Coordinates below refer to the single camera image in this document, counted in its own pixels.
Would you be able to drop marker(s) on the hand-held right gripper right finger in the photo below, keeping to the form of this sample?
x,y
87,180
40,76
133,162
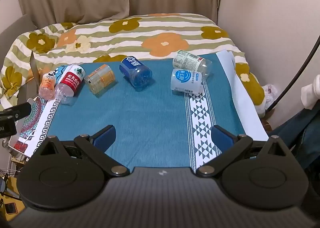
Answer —
x,y
221,138

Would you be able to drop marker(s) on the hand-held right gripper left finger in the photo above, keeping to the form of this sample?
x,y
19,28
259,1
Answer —
x,y
105,138

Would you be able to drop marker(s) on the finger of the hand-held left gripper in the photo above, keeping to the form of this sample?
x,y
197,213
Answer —
x,y
21,109

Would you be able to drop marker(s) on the small orange label cup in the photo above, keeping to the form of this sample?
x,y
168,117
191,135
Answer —
x,y
47,85

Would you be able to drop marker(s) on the teal patterned cup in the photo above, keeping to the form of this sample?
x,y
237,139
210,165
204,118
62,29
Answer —
x,y
58,71

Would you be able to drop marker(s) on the red label plastic cup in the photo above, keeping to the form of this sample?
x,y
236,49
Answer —
x,y
70,82

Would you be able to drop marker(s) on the yellow orange label cup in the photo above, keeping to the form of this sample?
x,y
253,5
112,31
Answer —
x,y
100,79

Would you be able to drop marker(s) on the light blue label cup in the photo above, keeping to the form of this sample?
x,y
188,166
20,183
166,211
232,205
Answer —
x,y
185,80

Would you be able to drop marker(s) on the dark blue label cup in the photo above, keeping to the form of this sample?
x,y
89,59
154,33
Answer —
x,y
135,71

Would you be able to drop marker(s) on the white green print cup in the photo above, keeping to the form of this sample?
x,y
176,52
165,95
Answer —
x,y
190,62

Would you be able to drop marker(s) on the mandala patterned mat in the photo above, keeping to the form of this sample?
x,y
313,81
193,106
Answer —
x,y
32,118

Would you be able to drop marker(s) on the white sheet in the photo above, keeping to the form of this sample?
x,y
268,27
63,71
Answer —
x,y
246,103

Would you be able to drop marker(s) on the grey laptop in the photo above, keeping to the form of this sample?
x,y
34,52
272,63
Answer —
x,y
33,67

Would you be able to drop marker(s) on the teal tablecloth with white stripe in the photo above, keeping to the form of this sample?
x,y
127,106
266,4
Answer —
x,y
150,113

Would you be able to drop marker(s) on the pink white plush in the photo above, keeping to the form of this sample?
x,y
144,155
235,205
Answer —
x,y
270,94

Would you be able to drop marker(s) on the blue denim clothing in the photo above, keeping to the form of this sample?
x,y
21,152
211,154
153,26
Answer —
x,y
300,130

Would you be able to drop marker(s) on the grey sofa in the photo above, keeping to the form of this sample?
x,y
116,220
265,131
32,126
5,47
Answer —
x,y
12,27

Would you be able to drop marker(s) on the white cloth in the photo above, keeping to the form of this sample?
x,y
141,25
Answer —
x,y
311,93

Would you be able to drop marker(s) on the floral striped blanket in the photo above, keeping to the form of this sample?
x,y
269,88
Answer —
x,y
155,38

